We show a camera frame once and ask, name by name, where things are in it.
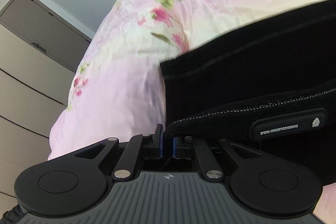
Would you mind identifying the beige wardrobe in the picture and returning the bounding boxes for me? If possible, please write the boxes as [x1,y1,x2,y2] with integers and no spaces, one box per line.
[1,0,91,207]

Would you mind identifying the black pants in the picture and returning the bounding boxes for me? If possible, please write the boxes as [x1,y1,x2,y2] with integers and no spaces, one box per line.
[160,0,335,185]

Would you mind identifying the pink floral bed quilt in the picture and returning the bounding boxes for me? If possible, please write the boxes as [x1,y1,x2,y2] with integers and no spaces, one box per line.
[47,0,336,224]

